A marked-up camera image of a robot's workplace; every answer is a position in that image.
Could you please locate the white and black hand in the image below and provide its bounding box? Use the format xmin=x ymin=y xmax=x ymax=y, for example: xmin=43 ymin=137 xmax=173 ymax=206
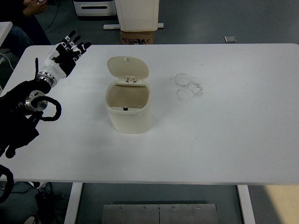
xmin=39 ymin=30 xmax=92 ymax=79

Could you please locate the cream trash bin lid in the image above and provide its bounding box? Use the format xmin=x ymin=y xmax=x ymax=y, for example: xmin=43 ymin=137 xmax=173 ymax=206
xmin=107 ymin=56 xmax=150 ymax=84

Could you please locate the large white plastic bin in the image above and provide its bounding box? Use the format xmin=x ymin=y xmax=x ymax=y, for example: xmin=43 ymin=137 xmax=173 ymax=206
xmin=114 ymin=0 xmax=160 ymax=32

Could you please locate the cream trash bin body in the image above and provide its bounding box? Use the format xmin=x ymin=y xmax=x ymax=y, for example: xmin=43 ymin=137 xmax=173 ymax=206
xmin=105 ymin=78 xmax=154 ymax=134

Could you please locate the white table foot bar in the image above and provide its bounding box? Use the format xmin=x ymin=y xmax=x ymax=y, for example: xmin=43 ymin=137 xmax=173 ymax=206
xmin=103 ymin=22 xmax=165 ymax=30

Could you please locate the person's hand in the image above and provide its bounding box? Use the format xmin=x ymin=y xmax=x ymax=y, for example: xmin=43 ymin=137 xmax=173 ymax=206
xmin=22 ymin=0 xmax=48 ymax=17

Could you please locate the white appliance with dark slot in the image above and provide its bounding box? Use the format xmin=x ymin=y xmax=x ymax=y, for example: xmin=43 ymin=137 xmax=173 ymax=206
xmin=73 ymin=0 xmax=117 ymax=17

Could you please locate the person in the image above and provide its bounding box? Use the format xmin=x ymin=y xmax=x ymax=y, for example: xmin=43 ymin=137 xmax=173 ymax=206
xmin=0 ymin=0 xmax=51 ymax=59

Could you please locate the white side table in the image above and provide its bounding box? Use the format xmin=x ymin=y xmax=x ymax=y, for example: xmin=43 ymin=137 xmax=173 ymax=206
xmin=0 ymin=21 xmax=14 ymax=49

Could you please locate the brown cardboard box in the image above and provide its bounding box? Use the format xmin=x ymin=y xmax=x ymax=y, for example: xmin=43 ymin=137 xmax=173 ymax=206
xmin=120 ymin=30 xmax=155 ymax=45

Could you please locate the white table leg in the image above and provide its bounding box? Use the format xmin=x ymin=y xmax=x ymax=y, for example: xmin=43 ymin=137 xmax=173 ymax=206
xmin=236 ymin=185 xmax=256 ymax=224
xmin=64 ymin=182 xmax=84 ymax=224

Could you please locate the shoe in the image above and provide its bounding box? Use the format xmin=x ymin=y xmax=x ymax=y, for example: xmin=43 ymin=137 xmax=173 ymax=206
xmin=24 ymin=214 xmax=39 ymax=224

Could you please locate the grey metal plate with screws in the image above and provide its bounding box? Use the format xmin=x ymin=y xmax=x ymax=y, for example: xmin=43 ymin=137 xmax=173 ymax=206
xmin=102 ymin=203 xmax=218 ymax=224

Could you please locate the black floor cable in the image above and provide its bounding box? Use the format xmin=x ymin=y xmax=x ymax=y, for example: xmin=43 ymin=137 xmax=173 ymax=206
xmin=43 ymin=0 xmax=64 ymax=32

